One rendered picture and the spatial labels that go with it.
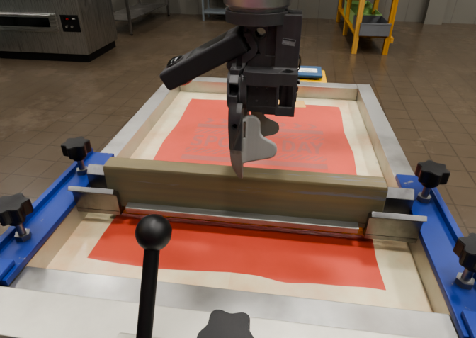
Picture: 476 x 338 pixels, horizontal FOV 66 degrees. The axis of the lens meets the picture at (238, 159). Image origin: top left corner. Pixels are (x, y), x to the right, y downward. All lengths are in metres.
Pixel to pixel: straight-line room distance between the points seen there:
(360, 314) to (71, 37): 4.86
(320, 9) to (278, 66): 7.31
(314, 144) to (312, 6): 6.96
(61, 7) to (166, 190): 4.58
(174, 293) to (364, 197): 0.28
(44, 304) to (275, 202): 0.31
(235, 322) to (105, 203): 0.37
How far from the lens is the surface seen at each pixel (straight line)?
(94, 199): 0.60
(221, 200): 0.54
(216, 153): 0.77
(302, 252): 0.55
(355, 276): 0.54
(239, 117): 0.43
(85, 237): 0.61
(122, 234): 0.60
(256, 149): 0.46
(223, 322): 0.27
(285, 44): 0.43
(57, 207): 0.61
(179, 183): 0.54
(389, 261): 0.57
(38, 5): 5.21
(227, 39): 0.43
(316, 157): 0.77
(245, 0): 0.40
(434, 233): 0.57
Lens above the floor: 1.35
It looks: 31 degrees down
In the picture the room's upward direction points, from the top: straight up
